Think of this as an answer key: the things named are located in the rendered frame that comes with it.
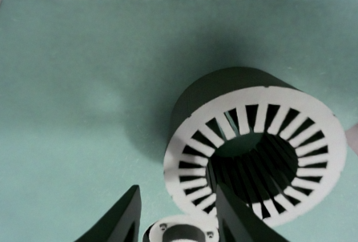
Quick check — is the white slotted stator core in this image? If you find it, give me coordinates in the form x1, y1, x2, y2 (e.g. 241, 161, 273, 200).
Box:
164, 67, 345, 226

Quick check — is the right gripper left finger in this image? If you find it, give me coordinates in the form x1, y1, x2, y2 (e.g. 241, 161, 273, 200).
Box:
74, 184, 142, 242

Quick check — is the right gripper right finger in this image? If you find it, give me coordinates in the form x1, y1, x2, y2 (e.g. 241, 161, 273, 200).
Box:
215, 183, 291, 242

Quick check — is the pale teal flat slab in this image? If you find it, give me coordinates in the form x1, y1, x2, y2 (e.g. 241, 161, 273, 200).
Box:
0, 0, 358, 242

